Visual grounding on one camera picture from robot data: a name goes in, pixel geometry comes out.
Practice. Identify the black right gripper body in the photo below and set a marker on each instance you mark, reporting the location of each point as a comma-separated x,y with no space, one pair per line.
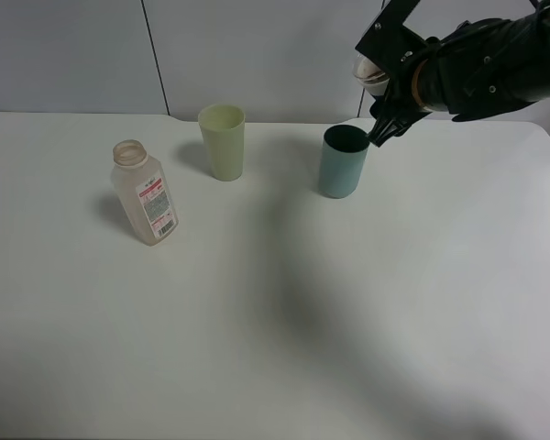
409,62

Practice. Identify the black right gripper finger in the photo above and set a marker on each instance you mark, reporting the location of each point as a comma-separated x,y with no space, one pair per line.
389,124

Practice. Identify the clear plastic beverage bottle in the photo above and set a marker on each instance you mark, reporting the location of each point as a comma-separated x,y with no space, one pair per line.
143,191

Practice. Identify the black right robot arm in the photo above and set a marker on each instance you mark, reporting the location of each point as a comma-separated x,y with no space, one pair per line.
488,68

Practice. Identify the teal green plastic cup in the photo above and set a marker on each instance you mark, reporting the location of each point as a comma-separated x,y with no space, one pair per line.
344,152

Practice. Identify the pale yellow plastic cup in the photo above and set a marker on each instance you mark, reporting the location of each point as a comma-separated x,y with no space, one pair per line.
223,130

